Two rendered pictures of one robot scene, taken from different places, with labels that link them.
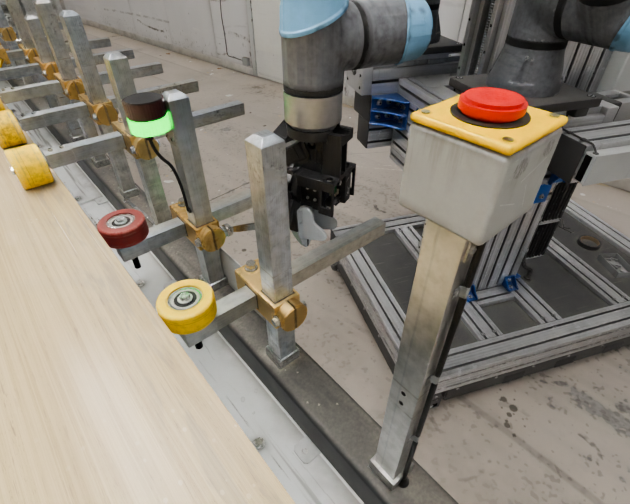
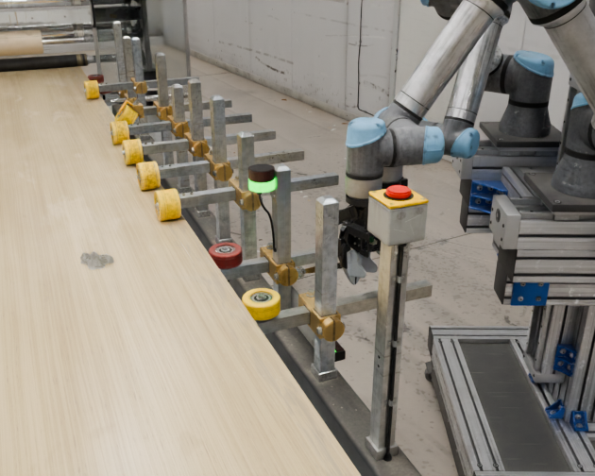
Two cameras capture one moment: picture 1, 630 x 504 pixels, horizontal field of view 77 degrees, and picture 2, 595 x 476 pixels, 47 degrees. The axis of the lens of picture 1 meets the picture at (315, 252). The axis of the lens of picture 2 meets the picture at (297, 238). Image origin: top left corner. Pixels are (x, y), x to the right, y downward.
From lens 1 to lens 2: 0.85 m
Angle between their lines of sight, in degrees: 21
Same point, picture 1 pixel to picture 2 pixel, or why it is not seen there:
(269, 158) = (328, 211)
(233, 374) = not seen: hidden behind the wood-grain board
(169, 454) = (239, 359)
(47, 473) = (178, 353)
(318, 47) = (364, 154)
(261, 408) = not seen: hidden behind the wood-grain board
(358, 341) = (436, 462)
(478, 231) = (386, 239)
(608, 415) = not seen: outside the picture
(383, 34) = (406, 148)
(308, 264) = (355, 300)
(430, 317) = (384, 294)
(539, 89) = (587, 191)
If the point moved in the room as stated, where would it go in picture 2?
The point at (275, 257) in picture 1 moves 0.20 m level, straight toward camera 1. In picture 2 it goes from (325, 279) to (309, 331)
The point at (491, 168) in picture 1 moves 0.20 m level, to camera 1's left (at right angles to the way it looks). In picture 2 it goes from (386, 213) to (264, 199)
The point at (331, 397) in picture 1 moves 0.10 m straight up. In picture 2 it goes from (352, 405) to (354, 365)
